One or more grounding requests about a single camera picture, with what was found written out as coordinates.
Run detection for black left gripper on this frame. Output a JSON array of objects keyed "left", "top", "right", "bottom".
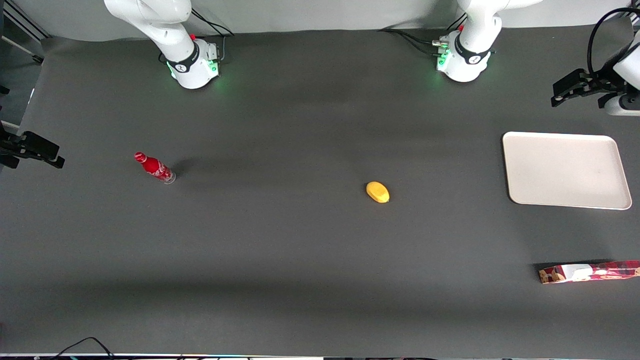
[{"left": 551, "top": 60, "right": 627, "bottom": 108}]

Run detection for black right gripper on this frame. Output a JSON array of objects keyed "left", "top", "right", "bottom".
[{"left": 0, "top": 130, "right": 66, "bottom": 170}]

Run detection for red cookie box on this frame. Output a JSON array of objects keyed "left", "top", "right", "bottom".
[{"left": 538, "top": 260, "right": 640, "bottom": 285}]

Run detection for white rectangular tray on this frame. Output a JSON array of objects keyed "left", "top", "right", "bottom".
[{"left": 502, "top": 131, "right": 633, "bottom": 211}]

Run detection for red cola bottle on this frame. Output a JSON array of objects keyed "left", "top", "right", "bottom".
[{"left": 133, "top": 151, "right": 177, "bottom": 185}]

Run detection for yellow lemon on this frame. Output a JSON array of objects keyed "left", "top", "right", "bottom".
[{"left": 365, "top": 181, "right": 391, "bottom": 204}]

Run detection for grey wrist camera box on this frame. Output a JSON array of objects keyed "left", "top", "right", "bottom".
[{"left": 599, "top": 91, "right": 640, "bottom": 117}]

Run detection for black looped gripper cable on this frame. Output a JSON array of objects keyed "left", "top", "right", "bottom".
[{"left": 587, "top": 7, "right": 640, "bottom": 77}]

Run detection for aluminium frame rail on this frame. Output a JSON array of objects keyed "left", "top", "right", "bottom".
[{"left": 0, "top": 0, "right": 52, "bottom": 66}]

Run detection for black left arm base cables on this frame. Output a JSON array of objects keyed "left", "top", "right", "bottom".
[{"left": 378, "top": 12, "right": 468, "bottom": 57}]

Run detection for black arm base cables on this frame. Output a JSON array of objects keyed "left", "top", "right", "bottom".
[
  {"left": 378, "top": 12, "right": 468, "bottom": 57},
  {"left": 159, "top": 8, "right": 235, "bottom": 65}
]

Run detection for thin black table-edge cable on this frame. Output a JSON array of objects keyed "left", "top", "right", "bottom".
[{"left": 49, "top": 336, "right": 117, "bottom": 360}]

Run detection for black right arm base cables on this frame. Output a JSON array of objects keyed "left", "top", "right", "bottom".
[{"left": 159, "top": 8, "right": 235, "bottom": 65}]

